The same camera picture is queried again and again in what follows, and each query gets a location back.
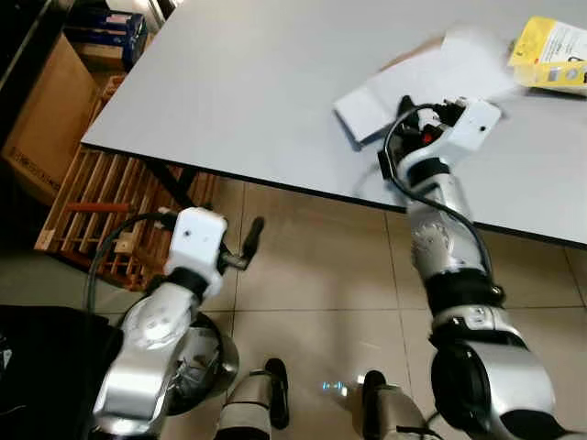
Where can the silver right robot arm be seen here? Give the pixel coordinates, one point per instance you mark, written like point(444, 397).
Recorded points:
point(459, 238)

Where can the large brown cardboard box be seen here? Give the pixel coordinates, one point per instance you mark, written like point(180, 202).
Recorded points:
point(50, 119)

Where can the dark blue box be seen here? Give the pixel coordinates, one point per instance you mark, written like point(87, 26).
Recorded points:
point(105, 27)

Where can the robot leg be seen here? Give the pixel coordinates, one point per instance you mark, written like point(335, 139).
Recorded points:
point(261, 399)
point(385, 411)

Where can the black table leg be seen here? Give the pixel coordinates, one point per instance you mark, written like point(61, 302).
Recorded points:
point(170, 179)

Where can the black round rubbish bin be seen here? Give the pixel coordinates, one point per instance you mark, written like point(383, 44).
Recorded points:
point(218, 367)

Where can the yellow printed package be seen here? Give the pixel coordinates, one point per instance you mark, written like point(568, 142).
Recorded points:
point(550, 50)

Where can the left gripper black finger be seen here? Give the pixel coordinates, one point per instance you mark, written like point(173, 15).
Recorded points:
point(253, 235)

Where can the wooden slatted rack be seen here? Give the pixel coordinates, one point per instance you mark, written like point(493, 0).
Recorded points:
point(101, 197)

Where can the printed plastic wrapper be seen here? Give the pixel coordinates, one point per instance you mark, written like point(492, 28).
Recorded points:
point(193, 371)

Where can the black fabric bag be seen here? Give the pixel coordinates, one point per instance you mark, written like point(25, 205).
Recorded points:
point(46, 376)

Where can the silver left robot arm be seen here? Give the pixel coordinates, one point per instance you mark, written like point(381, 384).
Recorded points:
point(147, 339)

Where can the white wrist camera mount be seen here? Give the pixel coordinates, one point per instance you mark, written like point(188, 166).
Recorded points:
point(472, 124)
point(195, 236)

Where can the robot right leg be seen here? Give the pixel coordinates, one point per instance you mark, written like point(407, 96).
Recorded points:
point(385, 411)

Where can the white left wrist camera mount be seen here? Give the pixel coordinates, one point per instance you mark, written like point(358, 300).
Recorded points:
point(195, 236)

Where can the robot left leg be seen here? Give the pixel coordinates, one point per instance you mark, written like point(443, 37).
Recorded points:
point(261, 399)

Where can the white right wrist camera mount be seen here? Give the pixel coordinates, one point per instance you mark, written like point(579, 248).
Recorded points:
point(472, 124)

